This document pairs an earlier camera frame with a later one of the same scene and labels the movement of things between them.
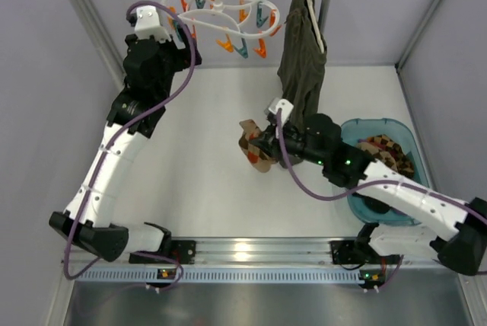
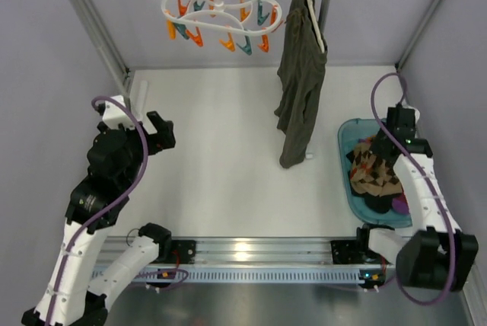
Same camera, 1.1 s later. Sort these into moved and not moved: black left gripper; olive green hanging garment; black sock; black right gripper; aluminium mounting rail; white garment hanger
Moved: black right gripper; black left gripper
Not moved: black sock; aluminium mounting rail; olive green hanging garment; white garment hanger
